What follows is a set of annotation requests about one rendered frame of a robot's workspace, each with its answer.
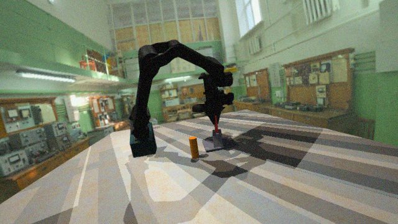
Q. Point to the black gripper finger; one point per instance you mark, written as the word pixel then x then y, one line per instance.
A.
pixel 218 112
pixel 211 115

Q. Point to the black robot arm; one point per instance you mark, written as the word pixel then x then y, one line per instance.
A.
pixel 149 64

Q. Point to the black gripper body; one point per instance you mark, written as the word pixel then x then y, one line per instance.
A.
pixel 209 104

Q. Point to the orange cylinder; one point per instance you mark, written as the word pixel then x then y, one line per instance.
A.
pixel 194 147

